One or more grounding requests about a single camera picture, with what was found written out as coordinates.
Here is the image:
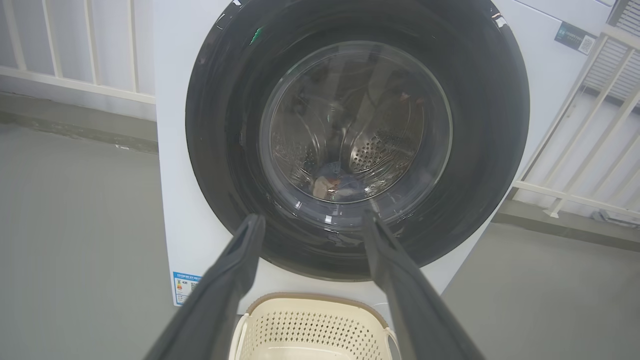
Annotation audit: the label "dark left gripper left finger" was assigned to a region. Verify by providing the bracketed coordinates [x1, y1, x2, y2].
[144, 214, 267, 360]

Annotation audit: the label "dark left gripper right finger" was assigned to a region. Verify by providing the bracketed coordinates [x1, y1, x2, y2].
[362, 210, 485, 360]

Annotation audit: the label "grey washing machine door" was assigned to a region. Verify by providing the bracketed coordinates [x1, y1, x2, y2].
[185, 0, 531, 282]

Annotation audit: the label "white front-load washing machine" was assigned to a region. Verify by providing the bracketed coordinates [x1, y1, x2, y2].
[152, 0, 616, 326]

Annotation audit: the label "stainless steel washing machine drum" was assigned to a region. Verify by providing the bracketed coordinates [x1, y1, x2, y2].
[260, 41, 453, 231]

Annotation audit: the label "blue energy label sticker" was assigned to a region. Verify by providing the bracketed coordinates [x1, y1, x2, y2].
[172, 271, 203, 307]

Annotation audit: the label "cream perforated laundry basket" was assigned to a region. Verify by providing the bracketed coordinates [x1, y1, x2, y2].
[229, 292, 401, 360]

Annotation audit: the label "white railing with foot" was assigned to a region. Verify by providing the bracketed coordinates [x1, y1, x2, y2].
[510, 25, 640, 221]

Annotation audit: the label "dark QR code sticker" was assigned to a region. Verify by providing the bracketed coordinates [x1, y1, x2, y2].
[554, 21, 597, 56]

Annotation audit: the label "grey louvred vent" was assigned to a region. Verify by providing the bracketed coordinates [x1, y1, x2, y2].
[582, 0, 640, 103]

